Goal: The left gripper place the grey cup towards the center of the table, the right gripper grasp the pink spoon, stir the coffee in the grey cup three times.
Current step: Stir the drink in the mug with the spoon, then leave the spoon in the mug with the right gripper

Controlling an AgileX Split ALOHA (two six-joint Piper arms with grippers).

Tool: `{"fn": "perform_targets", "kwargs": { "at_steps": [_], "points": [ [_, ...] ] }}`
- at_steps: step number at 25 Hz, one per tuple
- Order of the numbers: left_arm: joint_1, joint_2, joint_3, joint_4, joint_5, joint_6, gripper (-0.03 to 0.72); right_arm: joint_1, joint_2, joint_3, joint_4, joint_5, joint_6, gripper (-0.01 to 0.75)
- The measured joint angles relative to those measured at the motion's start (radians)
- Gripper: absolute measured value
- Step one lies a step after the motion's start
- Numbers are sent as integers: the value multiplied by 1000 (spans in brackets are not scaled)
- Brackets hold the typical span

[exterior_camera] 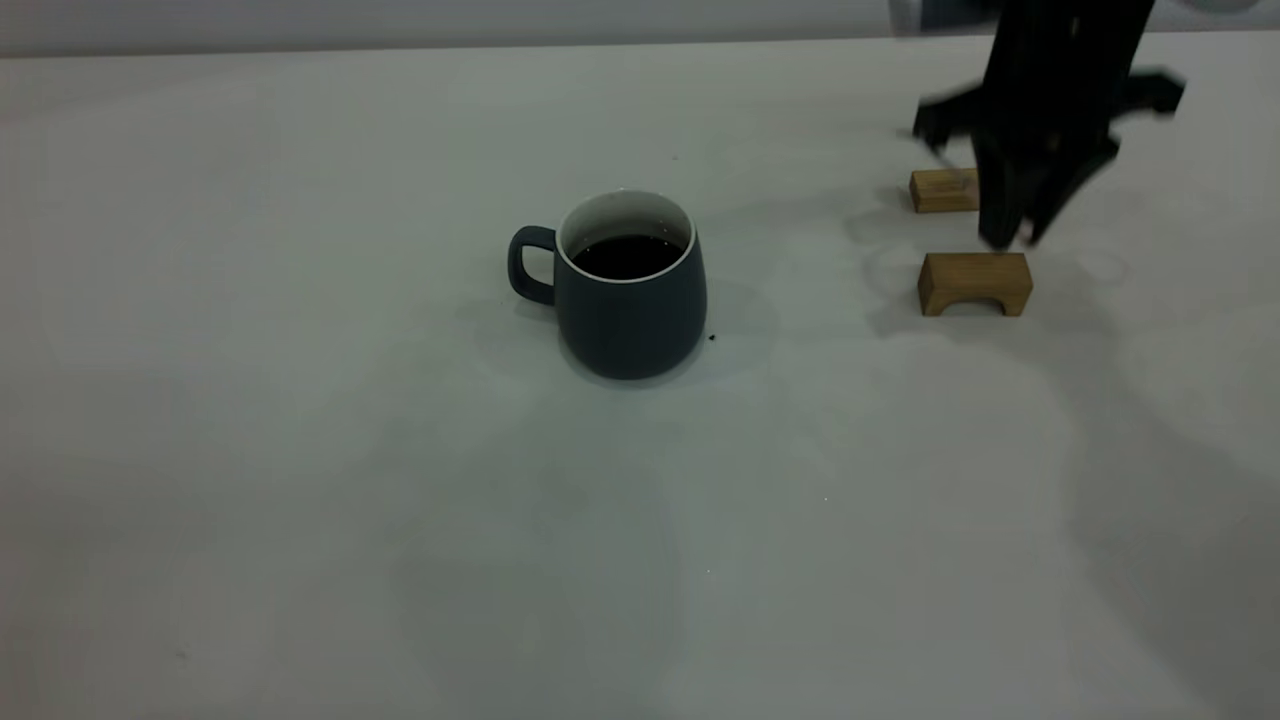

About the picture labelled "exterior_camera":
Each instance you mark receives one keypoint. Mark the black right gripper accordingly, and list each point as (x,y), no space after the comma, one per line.
(1060,70)

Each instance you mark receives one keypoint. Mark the dark grey ceramic mug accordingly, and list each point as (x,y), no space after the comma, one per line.
(630,325)

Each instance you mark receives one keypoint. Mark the dark coffee liquid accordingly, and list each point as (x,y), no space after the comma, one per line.
(628,258)

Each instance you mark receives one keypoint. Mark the flat wooden block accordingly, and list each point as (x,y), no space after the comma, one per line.
(940,192)

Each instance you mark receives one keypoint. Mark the arched wooden block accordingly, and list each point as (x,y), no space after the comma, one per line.
(970,272)

